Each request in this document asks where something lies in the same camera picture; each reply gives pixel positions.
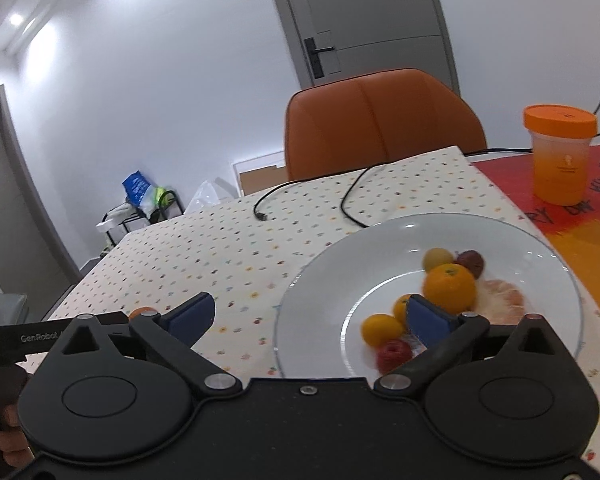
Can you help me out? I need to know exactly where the grey door with handle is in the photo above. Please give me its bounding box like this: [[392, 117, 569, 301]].
[[274, 0, 460, 91]]

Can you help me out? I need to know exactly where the cardboard box by wall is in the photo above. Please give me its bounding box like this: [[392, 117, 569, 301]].
[[233, 151, 288, 196]]

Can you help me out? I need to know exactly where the peeled citrus segment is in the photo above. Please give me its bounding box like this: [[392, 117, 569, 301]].
[[403, 333, 427, 356]]

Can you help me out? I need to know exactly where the green brown longan front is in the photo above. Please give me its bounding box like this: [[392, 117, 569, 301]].
[[422, 247, 455, 272]]

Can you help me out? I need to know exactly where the dark red fruit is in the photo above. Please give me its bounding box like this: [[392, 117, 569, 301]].
[[455, 250, 486, 280]]

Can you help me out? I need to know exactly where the black wire rack with bags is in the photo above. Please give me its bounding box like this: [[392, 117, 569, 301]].
[[96, 171, 185, 247]]

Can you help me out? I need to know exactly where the small orange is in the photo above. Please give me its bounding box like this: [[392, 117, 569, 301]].
[[392, 295, 411, 328]]

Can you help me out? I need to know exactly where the person's left hand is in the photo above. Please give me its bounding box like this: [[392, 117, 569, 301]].
[[0, 404, 34, 469]]

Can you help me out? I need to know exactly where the small kumquat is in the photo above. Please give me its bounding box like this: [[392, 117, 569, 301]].
[[129, 307, 157, 320]]

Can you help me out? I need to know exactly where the grey door at left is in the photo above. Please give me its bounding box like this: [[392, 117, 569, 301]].
[[0, 86, 80, 310]]

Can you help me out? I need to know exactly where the orange leather chair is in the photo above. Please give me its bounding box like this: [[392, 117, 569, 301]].
[[284, 68, 486, 181]]

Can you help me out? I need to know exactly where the large orange top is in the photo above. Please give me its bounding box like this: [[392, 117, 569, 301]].
[[422, 263, 477, 315]]

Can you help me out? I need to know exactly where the orange lidded plastic cup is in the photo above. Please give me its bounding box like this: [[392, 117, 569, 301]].
[[524, 104, 597, 206]]

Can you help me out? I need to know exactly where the white plastic bag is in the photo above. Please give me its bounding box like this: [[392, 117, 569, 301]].
[[184, 178, 239, 214]]

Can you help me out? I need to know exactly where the orange cartoon table mat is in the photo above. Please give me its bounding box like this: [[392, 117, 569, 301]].
[[476, 145, 600, 310]]

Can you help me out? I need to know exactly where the white plate with blue rim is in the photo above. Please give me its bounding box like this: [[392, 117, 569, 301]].
[[274, 212, 583, 380]]

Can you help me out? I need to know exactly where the grey sofa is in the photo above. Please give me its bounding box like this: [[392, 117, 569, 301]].
[[0, 292, 29, 326]]

